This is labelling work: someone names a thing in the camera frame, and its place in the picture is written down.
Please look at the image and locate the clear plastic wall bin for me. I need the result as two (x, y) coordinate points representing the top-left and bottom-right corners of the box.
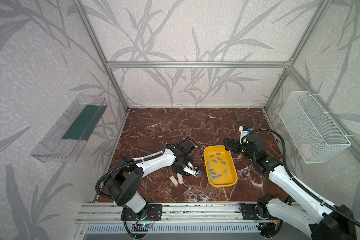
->
(31, 94), (108, 163)

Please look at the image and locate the aluminium frame corner post right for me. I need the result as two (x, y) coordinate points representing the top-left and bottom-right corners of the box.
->
(264, 0), (332, 111)

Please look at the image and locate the white wire mesh basket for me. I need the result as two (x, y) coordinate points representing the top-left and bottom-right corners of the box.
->
(279, 91), (352, 164)

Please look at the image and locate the aluminium frame corner post left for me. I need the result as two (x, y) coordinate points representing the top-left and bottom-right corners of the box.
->
(73, 0), (130, 112)

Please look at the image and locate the aluminium frame back crossbar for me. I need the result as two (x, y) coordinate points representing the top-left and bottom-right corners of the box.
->
(107, 61), (289, 69)

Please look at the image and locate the beige mini stapler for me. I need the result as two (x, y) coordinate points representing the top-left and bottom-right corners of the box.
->
(169, 176), (179, 187)

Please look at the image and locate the green circuit board left base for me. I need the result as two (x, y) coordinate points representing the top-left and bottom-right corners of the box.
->
(132, 222), (154, 232)

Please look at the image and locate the circuit board right base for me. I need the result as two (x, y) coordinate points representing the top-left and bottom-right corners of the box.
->
(258, 221), (283, 239)

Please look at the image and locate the black metal stapler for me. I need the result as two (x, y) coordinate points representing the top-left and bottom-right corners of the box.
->
(184, 167), (202, 178)

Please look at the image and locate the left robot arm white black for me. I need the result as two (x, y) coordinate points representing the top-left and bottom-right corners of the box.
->
(95, 138), (203, 218)

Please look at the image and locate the yellow plastic tray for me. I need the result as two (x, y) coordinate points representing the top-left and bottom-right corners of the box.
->
(204, 145), (238, 188)

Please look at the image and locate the aluminium frame corner post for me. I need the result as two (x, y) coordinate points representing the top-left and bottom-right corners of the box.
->
(264, 0), (332, 111)
(73, 0), (130, 112)

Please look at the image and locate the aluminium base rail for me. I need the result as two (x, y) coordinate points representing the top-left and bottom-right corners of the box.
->
(74, 201), (307, 224)

